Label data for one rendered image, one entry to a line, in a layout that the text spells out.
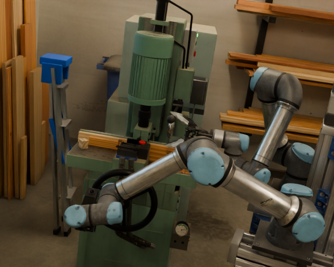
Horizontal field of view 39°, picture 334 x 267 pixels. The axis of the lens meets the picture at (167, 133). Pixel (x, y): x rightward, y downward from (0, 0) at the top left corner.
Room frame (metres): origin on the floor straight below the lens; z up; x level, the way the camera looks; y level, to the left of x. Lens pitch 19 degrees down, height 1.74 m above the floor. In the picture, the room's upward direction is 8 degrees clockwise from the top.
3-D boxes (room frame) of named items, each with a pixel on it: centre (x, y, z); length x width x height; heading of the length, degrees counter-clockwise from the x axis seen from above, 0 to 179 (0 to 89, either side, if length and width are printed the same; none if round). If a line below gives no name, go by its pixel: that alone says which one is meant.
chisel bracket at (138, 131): (2.13, 0.11, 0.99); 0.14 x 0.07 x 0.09; 176
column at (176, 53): (2.40, 0.10, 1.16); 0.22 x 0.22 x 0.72; 86
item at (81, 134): (2.13, 0.12, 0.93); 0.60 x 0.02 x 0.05; 86
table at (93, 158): (2.00, 0.13, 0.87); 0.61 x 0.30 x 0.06; 86
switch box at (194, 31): (2.42, -0.05, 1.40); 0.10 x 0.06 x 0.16; 176
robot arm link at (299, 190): (1.63, -0.52, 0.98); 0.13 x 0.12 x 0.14; 4
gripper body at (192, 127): (1.90, -0.13, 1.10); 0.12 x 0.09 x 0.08; 86
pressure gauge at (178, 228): (1.88, -0.13, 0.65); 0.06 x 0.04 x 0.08; 86
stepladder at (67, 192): (2.82, 0.68, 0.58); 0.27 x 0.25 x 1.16; 90
